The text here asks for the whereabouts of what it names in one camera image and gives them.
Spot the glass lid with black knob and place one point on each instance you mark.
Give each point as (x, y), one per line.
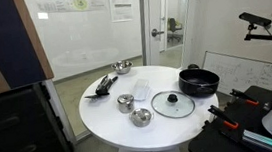
(173, 105)

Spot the large black cooking pot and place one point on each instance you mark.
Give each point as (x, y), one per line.
(197, 81)

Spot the tall small steel pot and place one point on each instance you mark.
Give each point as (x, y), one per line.
(125, 103)

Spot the low small steel pot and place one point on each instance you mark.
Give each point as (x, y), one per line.
(141, 117)

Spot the narrow paper poster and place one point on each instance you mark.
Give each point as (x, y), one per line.
(121, 5)

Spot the white framed glass door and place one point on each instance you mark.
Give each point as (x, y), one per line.
(157, 50)

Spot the white whiteboard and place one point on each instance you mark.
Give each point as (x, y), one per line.
(242, 72)

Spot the stainless steel bowl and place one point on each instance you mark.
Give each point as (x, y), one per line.
(122, 67)

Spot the wide paper poster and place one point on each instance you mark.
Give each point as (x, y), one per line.
(68, 2)

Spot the black kitchen tongs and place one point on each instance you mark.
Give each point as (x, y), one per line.
(105, 84)

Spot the black perforated robot table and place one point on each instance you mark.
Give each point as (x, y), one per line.
(216, 142)

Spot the large brown cardboard box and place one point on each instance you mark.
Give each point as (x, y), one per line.
(5, 41)

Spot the black drawer cabinet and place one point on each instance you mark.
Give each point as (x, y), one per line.
(14, 131)

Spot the black camera bar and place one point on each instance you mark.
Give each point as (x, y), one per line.
(255, 19)

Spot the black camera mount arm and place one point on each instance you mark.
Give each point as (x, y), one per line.
(266, 37)

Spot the aluminium profile rail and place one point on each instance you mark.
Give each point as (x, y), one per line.
(259, 139)

